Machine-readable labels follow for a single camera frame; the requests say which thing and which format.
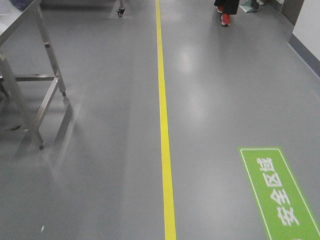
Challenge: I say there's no yellow floor line tape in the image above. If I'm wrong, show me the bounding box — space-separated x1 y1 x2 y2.
155 0 177 240

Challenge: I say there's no person foot black shoe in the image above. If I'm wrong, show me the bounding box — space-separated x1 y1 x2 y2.
116 0 125 17

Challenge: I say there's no person with red shoes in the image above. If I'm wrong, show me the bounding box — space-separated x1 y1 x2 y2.
214 0 240 27

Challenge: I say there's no green safety floor sign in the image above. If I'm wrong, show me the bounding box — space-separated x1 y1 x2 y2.
239 147 320 240

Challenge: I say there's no stainless steel table frame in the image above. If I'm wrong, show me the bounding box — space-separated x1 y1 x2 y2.
0 0 67 150

